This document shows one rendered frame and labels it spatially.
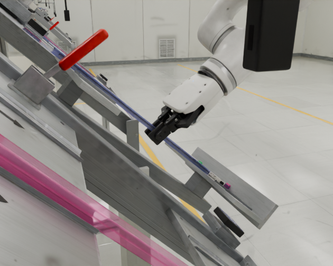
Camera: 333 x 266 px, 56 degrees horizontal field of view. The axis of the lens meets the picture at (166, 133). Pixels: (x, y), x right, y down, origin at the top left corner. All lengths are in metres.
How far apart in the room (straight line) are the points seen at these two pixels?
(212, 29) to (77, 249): 0.58
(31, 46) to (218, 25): 0.66
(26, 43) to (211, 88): 0.70
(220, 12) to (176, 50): 7.66
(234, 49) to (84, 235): 0.54
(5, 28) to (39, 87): 0.81
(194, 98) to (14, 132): 0.42
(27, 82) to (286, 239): 1.70
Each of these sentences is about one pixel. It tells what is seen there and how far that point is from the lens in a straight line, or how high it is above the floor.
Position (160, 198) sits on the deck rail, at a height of 0.88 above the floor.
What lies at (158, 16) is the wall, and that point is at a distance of 8.16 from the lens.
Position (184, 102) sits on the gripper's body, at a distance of 0.62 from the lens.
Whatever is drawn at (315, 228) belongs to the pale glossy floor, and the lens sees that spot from 2.03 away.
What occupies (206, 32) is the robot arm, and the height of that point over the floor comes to 1.09.
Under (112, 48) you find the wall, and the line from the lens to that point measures 7.92.
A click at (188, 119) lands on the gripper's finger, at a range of 0.61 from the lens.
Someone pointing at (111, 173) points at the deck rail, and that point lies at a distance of 0.42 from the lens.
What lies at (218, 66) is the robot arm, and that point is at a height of 1.03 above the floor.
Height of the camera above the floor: 1.12
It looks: 20 degrees down
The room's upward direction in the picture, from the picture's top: straight up
